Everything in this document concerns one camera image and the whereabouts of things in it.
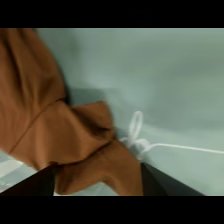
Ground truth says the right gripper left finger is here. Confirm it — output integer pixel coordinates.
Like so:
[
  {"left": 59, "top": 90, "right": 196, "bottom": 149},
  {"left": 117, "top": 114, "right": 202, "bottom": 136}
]
[{"left": 0, "top": 162, "right": 58, "bottom": 197}]

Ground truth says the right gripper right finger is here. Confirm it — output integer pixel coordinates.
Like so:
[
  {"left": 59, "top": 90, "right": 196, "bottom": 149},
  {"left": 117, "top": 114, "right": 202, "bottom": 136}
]
[{"left": 140, "top": 162, "right": 204, "bottom": 197}]

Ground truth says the brown garment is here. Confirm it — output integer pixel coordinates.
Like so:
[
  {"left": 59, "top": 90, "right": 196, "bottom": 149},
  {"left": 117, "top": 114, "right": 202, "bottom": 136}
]
[{"left": 0, "top": 28, "right": 144, "bottom": 197}]

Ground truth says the white drawstring cord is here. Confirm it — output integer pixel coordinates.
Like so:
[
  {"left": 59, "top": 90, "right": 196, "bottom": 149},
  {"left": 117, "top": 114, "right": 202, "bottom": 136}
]
[{"left": 119, "top": 110, "right": 224, "bottom": 161}]

